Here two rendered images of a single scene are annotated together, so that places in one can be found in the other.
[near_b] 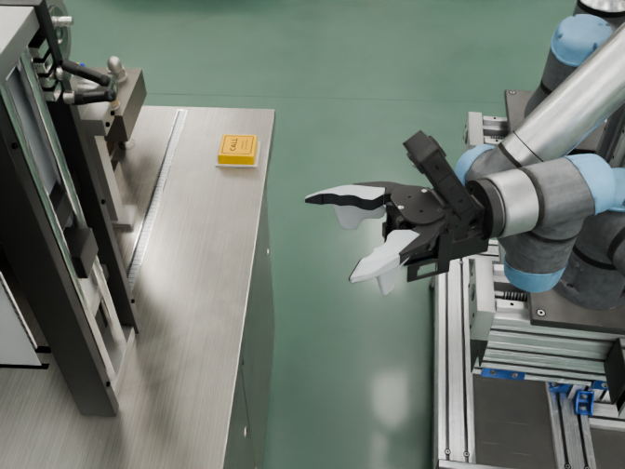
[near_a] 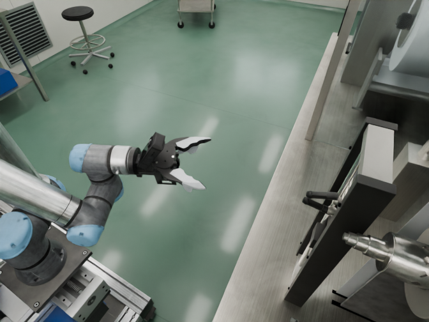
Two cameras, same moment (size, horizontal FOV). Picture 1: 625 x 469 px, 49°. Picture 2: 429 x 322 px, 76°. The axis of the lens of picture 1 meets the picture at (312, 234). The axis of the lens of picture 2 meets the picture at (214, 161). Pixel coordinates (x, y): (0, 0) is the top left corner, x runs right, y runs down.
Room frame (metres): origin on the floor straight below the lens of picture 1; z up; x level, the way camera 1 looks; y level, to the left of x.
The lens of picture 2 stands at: (0.93, 0.17, 1.74)
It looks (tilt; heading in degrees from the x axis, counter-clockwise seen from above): 48 degrees down; 202
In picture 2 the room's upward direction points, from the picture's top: straight up
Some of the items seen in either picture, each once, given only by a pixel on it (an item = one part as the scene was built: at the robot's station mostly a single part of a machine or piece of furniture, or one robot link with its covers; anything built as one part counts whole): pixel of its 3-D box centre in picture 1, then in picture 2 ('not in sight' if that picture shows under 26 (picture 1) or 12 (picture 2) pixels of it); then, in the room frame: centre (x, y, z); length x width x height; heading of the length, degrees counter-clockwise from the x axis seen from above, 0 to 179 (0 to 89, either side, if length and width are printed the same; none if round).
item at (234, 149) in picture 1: (238, 149); not in sight; (1.07, 0.15, 0.91); 0.07 x 0.07 x 0.02; 87
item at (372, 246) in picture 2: not in sight; (363, 243); (0.67, 0.32, 1.33); 0.06 x 0.03 x 0.03; 87
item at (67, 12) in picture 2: not in sight; (88, 39); (-1.51, -2.47, 0.31); 0.55 x 0.53 x 0.62; 177
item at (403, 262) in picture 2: not in sight; (405, 259); (0.67, 0.38, 1.33); 0.06 x 0.06 x 0.06; 87
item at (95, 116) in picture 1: (100, 153); not in sight; (0.88, 0.35, 1.05); 0.06 x 0.05 x 0.31; 87
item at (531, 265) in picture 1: (532, 239); (105, 187); (0.62, -0.29, 1.12); 0.11 x 0.08 x 0.11; 18
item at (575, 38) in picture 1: (578, 53); not in sight; (1.31, -0.58, 0.98); 0.13 x 0.12 x 0.14; 147
